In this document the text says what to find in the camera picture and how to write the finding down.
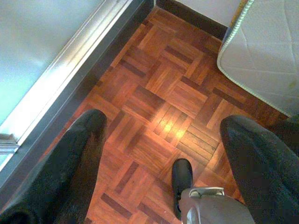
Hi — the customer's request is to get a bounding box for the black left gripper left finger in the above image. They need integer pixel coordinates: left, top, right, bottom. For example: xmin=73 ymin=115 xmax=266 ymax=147
xmin=0 ymin=109 xmax=108 ymax=224

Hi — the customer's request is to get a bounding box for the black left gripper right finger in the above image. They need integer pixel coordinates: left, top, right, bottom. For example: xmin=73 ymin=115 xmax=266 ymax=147
xmin=220 ymin=114 xmax=299 ymax=224

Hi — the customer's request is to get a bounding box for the black robot left foot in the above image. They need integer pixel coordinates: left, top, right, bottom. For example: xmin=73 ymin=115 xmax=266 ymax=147
xmin=171 ymin=158 xmax=193 ymax=220

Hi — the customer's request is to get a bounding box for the white quilted mattress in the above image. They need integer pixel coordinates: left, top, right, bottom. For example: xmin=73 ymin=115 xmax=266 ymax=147
xmin=216 ymin=0 xmax=299 ymax=117

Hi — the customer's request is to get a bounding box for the yellow wooden pole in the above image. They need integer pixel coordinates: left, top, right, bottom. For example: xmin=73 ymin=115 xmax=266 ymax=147
xmin=230 ymin=0 xmax=249 ymax=28

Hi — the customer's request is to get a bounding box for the dark wooden skirting board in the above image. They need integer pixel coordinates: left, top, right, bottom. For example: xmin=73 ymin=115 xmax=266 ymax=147
xmin=156 ymin=0 xmax=229 ymax=41

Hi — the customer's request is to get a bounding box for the aluminium sliding window frame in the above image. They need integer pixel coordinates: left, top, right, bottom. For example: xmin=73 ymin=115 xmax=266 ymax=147
xmin=0 ymin=0 xmax=156 ymax=206

